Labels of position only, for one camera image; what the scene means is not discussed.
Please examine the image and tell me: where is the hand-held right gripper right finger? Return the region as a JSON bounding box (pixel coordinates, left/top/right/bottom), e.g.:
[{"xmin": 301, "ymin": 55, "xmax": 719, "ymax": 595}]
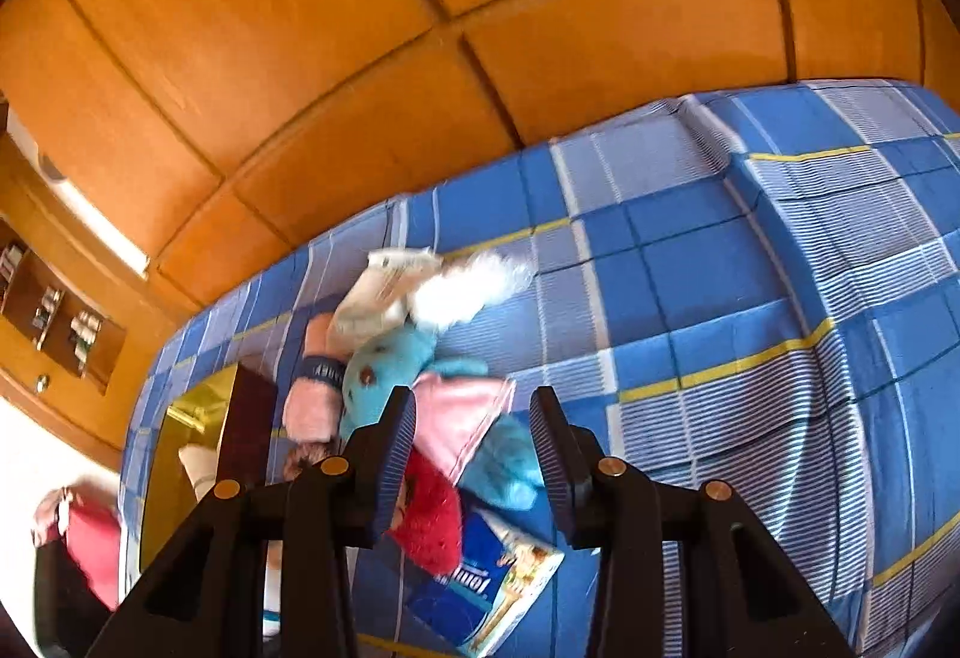
[{"xmin": 529, "ymin": 386, "xmax": 857, "ymax": 658}]

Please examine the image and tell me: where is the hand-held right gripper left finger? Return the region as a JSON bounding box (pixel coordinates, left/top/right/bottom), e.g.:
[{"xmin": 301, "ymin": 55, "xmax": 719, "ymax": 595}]
[{"xmin": 84, "ymin": 386, "xmax": 418, "ymax": 658}]

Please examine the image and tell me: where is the red plush toy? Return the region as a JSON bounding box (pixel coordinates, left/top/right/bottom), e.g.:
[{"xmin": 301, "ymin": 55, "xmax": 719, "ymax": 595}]
[{"xmin": 386, "ymin": 451, "xmax": 466, "ymax": 573}]

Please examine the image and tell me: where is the blue plush toy pink dress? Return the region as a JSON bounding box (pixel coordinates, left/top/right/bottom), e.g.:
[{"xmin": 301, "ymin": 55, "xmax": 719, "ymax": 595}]
[{"xmin": 337, "ymin": 320, "xmax": 546, "ymax": 510}]

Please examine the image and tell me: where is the dark red box gold lining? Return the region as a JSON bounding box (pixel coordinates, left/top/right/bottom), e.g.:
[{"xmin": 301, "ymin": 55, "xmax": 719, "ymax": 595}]
[{"xmin": 139, "ymin": 361, "xmax": 281, "ymax": 576}]

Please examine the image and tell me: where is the blue tissue packet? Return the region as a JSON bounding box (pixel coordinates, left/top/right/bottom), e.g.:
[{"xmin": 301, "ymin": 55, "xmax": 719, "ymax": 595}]
[{"xmin": 405, "ymin": 508, "xmax": 566, "ymax": 656}]

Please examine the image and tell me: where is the white plastic packet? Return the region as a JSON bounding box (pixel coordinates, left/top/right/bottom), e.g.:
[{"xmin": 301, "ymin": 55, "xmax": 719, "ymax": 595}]
[{"xmin": 330, "ymin": 247, "xmax": 443, "ymax": 359}]

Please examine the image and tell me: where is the white fluffy stuffing bag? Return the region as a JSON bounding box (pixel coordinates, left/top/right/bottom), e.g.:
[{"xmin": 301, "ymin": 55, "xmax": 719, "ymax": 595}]
[{"xmin": 409, "ymin": 250, "xmax": 537, "ymax": 330}]

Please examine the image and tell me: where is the white plush toy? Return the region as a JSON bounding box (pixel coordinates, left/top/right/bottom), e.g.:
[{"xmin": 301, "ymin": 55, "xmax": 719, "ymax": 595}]
[{"xmin": 178, "ymin": 444, "xmax": 219, "ymax": 501}]

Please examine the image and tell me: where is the blue plaid bed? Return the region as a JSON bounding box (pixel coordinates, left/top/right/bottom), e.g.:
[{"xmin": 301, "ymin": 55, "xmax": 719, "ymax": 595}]
[{"xmin": 120, "ymin": 79, "xmax": 960, "ymax": 658}]

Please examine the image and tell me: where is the white light strip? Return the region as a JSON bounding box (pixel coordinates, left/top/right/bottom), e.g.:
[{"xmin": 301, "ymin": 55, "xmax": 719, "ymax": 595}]
[{"xmin": 6, "ymin": 109, "xmax": 151, "ymax": 276}]

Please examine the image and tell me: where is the wooden wardrobe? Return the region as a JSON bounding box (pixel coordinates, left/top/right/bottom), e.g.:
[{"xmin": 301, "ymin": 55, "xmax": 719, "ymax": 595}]
[{"xmin": 0, "ymin": 0, "xmax": 960, "ymax": 471}]

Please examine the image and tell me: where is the wooden wall shelf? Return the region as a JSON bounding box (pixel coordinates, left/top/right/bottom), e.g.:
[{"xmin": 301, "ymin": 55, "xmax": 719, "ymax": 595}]
[{"xmin": 0, "ymin": 219, "xmax": 128, "ymax": 398}]

